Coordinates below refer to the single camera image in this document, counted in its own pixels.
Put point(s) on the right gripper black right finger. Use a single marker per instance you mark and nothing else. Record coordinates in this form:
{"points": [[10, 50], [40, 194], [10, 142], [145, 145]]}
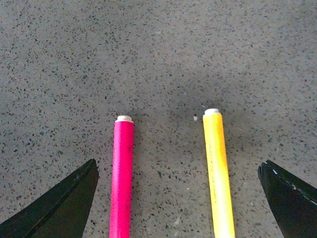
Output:
{"points": [[292, 201]]}

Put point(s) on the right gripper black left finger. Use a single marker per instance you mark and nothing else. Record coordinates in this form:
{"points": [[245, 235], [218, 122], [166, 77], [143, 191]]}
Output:
{"points": [[61, 212]]}

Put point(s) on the pink marker pen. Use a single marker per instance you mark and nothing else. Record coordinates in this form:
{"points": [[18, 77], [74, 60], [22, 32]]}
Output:
{"points": [[121, 187]]}

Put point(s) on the yellow marker pen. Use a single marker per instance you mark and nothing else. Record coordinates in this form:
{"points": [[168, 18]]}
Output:
{"points": [[221, 204]]}

